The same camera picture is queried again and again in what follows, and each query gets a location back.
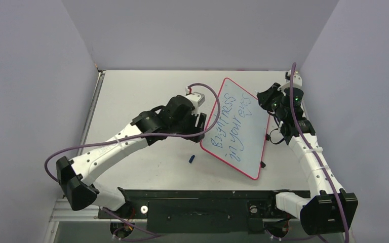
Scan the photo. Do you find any blue marker cap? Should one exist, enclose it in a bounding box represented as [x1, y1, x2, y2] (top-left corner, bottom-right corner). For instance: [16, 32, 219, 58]
[189, 155, 196, 164]

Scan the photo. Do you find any pink framed whiteboard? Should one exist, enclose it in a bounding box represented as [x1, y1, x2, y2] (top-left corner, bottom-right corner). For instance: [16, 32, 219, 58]
[200, 77, 269, 180]

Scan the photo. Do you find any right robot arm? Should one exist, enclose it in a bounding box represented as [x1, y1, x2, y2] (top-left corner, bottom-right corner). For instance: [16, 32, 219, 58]
[256, 83, 358, 235]

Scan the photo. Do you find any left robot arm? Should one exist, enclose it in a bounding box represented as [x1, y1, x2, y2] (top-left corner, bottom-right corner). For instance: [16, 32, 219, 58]
[56, 92, 206, 218]

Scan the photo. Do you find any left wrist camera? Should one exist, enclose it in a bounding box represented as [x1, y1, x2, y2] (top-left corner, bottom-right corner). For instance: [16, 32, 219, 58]
[185, 92, 205, 109]

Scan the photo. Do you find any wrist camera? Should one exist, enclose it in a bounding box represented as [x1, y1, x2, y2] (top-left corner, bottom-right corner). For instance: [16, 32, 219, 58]
[185, 92, 205, 109]
[283, 70, 302, 89]

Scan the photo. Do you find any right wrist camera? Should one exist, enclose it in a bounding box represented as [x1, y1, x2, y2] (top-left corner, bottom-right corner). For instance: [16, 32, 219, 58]
[283, 70, 302, 89]

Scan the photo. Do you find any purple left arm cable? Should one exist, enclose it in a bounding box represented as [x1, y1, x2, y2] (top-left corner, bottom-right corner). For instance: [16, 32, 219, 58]
[44, 83, 221, 242]

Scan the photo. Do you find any black table front rail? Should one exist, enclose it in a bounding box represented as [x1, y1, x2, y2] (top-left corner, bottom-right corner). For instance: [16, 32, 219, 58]
[98, 188, 295, 234]

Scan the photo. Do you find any aluminium frame rail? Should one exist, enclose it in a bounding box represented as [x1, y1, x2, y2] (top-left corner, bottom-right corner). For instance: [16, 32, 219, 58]
[48, 197, 103, 223]

